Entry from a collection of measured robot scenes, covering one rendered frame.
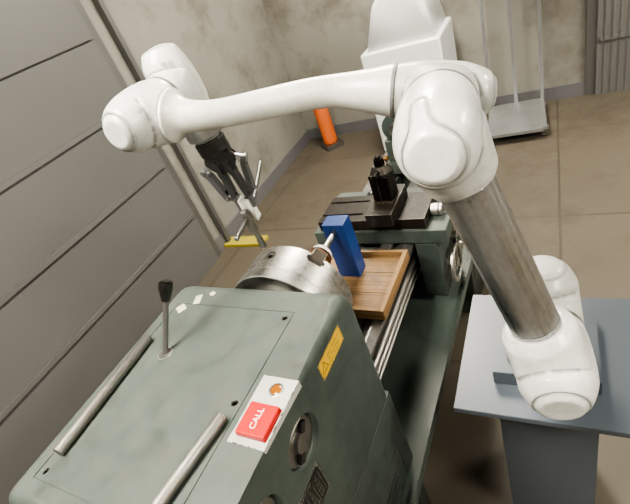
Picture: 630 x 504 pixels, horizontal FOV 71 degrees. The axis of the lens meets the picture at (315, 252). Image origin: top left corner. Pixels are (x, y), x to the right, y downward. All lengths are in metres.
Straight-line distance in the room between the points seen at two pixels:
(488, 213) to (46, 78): 2.69
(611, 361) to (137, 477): 1.15
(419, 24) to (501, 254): 3.21
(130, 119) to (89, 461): 0.62
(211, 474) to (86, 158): 2.54
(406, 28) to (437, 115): 3.29
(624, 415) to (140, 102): 1.26
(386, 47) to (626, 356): 3.14
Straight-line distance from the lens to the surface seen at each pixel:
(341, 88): 0.91
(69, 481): 0.98
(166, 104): 0.90
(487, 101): 0.88
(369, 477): 1.20
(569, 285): 1.18
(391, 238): 1.68
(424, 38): 3.95
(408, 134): 0.69
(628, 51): 4.70
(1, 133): 2.89
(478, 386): 1.36
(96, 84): 3.28
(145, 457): 0.89
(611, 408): 1.34
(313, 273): 1.13
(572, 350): 1.03
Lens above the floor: 1.86
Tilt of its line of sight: 33 degrees down
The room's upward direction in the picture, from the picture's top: 22 degrees counter-clockwise
